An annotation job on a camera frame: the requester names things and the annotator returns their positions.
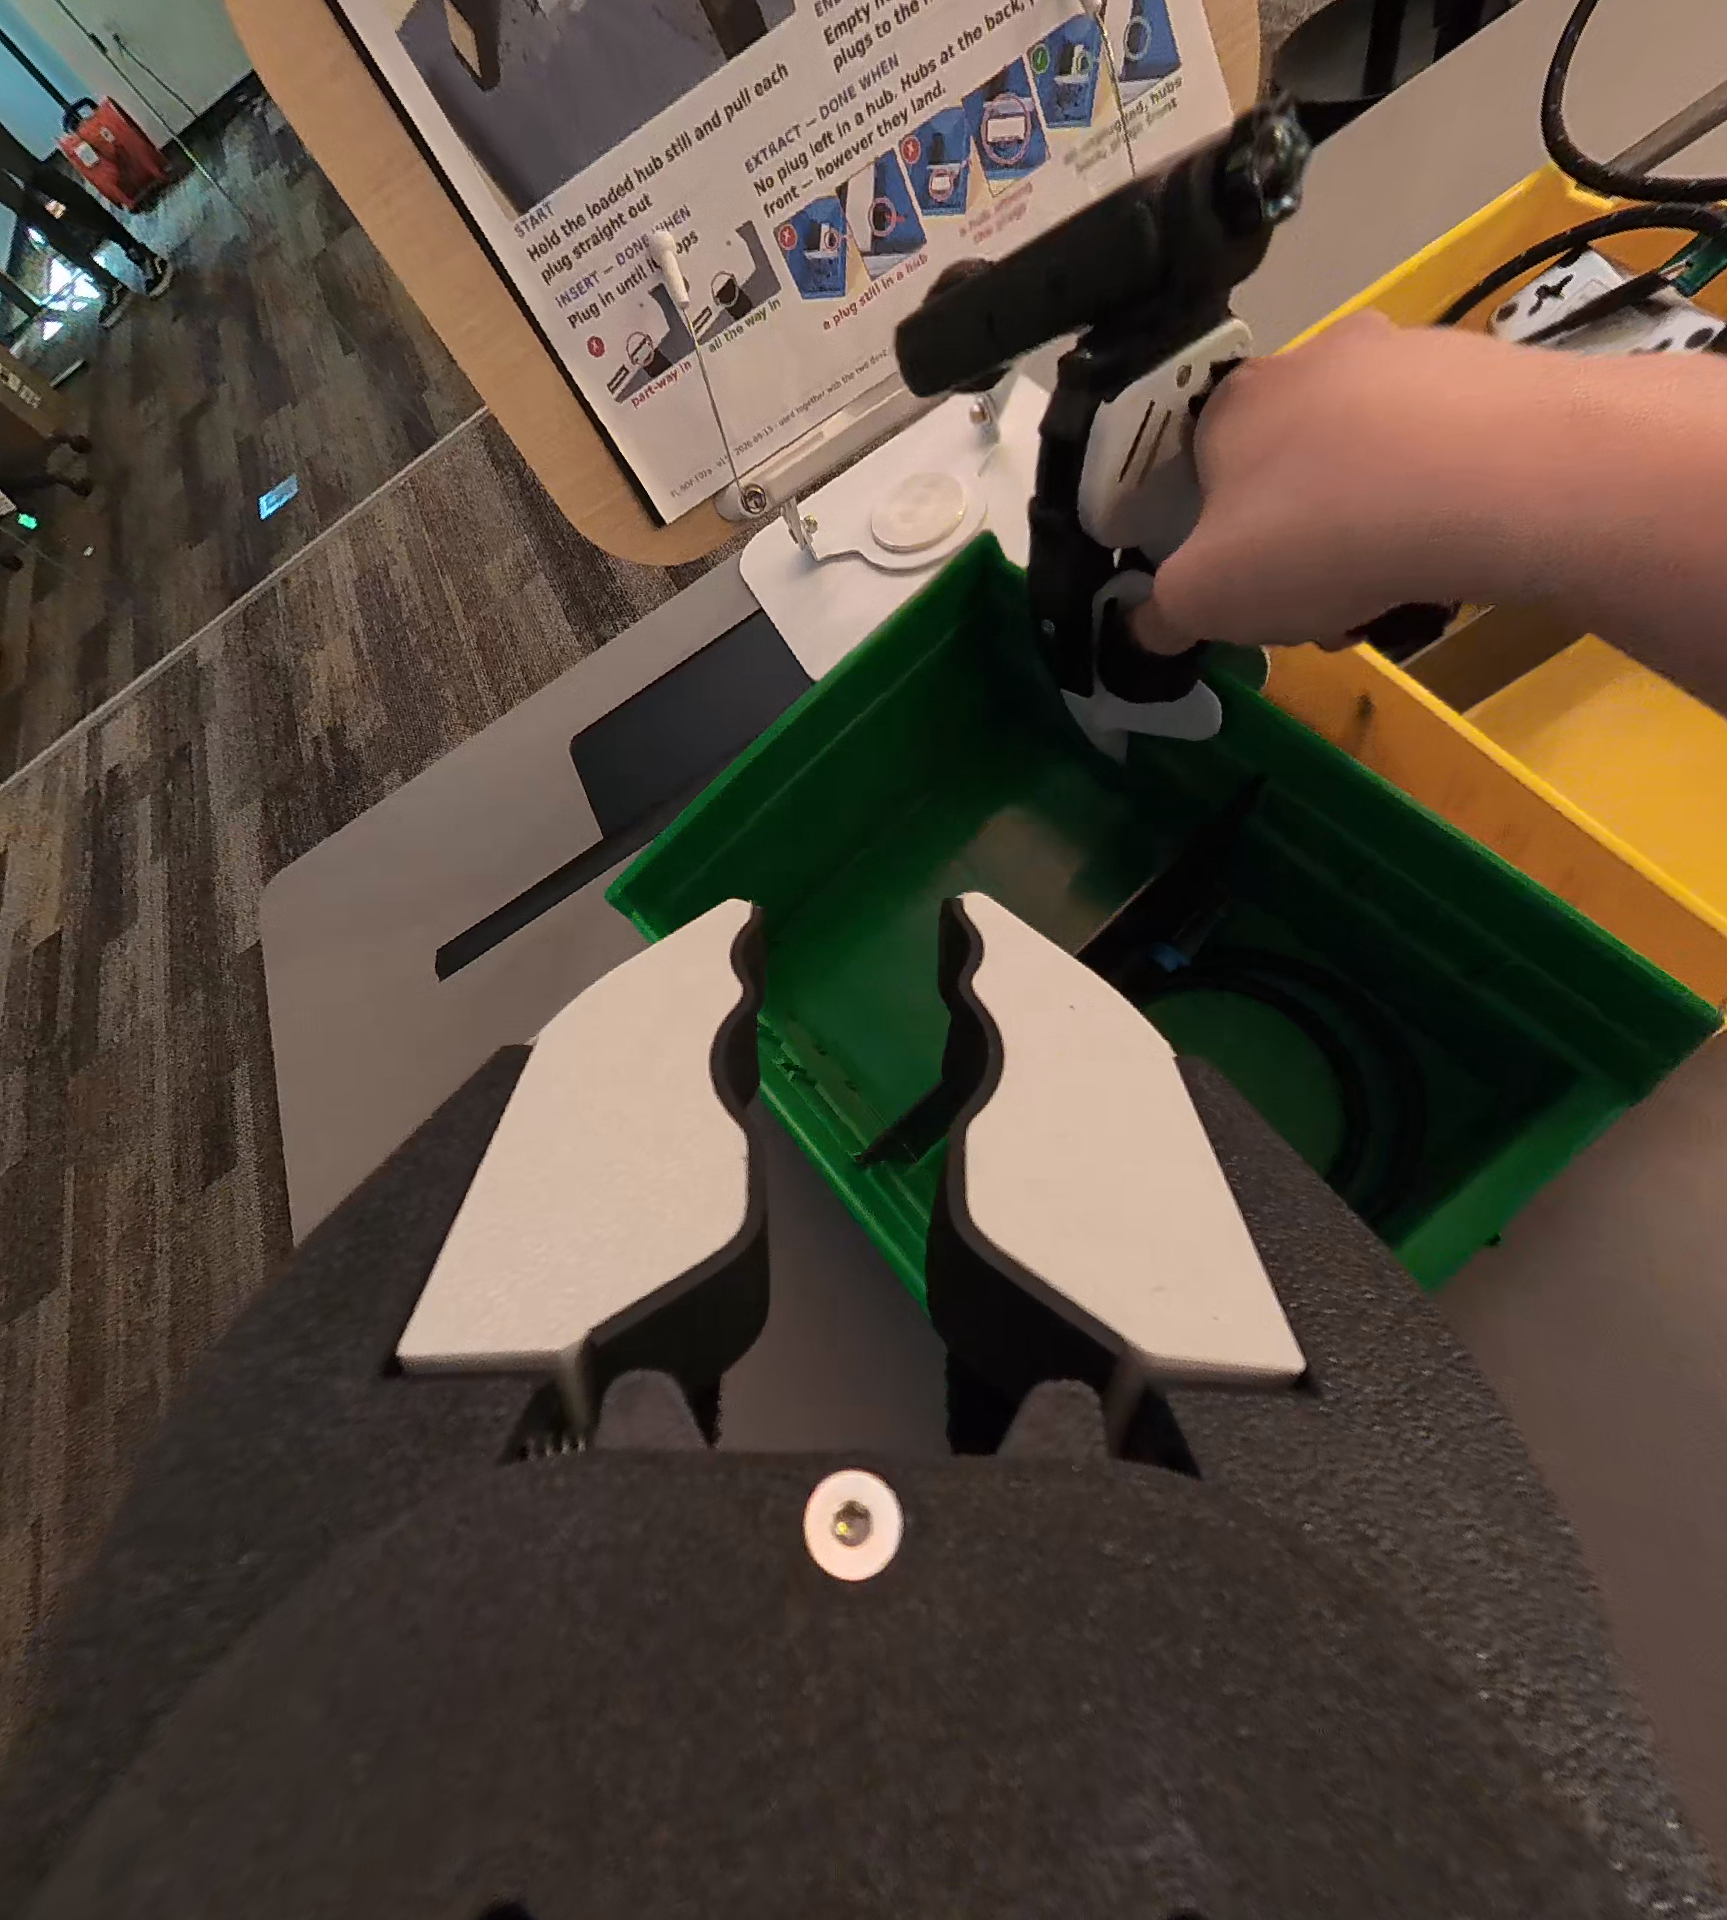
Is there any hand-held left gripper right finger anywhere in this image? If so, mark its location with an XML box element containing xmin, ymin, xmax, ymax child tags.
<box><xmin>934</xmin><ymin>893</ymin><xmax>1307</xmax><ymax>1389</ymax></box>

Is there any silver grey usb adapter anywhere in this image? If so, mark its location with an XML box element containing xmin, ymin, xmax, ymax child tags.
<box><xmin>1490</xmin><ymin>245</ymin><xmax>1681</xmax><ymax>347</ymax></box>

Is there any white stand base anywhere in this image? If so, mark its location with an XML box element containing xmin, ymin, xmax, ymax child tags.
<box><xmin>735</xmin><ymin>378</ymin><xmax>1065</xmax><ymax>680</ymax></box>

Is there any person's right hand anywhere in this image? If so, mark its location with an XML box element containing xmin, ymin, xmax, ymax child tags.
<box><xmin>1126</xmin><ymin>315</ymin><xmax>1591</xmax><ymax>654</ymax></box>

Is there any yellow plastic bin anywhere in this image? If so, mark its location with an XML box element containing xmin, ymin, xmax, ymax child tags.
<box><xmin>1262</xmin><ymin>167</ymin><xmax>1727</xmax><ymax>1028</ymax></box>

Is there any red floor object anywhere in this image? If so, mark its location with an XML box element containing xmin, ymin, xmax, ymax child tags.
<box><xmin>59</xmin><ymin>94</ymin><xmax>166</xmax><ymax>209</ymax></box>

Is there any green plastic bin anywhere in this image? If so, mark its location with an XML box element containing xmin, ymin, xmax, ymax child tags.
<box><xmin>606</xmin><ymin>537</ymin><xmax>1727</xmax><ymax>1301</ymax></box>

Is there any instruction sheet on wooden board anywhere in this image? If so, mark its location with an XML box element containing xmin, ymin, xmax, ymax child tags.
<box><xmin>225</xmin><ymin>0</ymin><xmax>1275</xmax><ymax>569</ymax></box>

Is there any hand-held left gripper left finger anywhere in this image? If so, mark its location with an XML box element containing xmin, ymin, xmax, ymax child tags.
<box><xmin>394</xmin><ymin>900</ymin><xmax>774</xmax><ymax>1385</ymax></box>

